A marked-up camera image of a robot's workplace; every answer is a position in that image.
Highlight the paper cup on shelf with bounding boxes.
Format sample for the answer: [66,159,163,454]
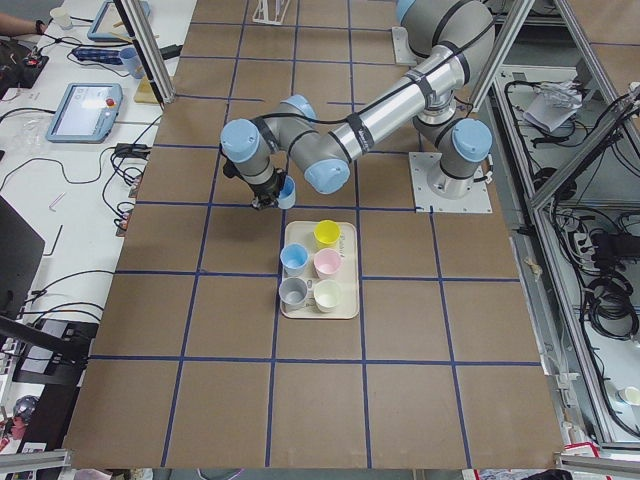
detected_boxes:
[616,386,640,406]

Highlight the light blue cup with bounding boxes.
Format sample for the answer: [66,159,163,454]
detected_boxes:
[280,243,309,277]
[277,175,296,210]

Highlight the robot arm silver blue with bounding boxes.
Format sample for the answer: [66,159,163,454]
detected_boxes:
[220,1,495,210]

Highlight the near teach pendant tablet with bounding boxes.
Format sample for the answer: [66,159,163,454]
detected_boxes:
[45,83,123,144]

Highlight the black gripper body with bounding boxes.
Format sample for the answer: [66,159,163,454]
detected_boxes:
[250,169,287,206]

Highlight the pink cup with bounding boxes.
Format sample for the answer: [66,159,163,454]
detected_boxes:
[313,248,342,280]

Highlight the grey cup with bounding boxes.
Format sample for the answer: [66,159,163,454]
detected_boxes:
[278,277,308,309]

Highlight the blue cup on desk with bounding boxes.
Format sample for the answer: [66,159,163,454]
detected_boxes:
[119,46,144,79]

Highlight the yellow cup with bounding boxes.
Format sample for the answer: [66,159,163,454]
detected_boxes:
[313,219,341,250]

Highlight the person forearm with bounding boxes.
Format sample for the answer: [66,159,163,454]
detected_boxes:
[0,12,47,37]

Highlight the cream plastic tray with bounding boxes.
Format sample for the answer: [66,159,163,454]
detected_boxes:
[280,221,360,319]

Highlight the black power adapter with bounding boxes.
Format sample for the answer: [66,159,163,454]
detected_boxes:
[160,44,183,60]

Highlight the blue plaid pencil case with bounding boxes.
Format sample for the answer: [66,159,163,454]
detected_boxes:
[71,47,122,65]

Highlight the white wire cup rack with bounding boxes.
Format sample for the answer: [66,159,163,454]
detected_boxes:
[252,0,291,25]

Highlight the coiled black cables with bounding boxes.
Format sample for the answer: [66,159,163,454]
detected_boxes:
[582,277,639,342]

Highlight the teach pendant tablet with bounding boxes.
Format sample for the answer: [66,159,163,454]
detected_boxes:
[45,83,123,144]
[87,1,130,42]

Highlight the aluminium frame post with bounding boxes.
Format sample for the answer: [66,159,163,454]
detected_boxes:
[114,0,176,107]

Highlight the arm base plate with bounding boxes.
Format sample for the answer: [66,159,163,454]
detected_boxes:
[409,152,493,214]
[391,26,418,67]

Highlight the wooden mug tree stand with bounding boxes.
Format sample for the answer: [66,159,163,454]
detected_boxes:
[120,39,159,104]

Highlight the cream white cup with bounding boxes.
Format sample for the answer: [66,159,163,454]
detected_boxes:
[313,279,342,313]

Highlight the far teach pendant tablet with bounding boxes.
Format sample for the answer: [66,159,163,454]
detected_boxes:
[87,1,130,42]

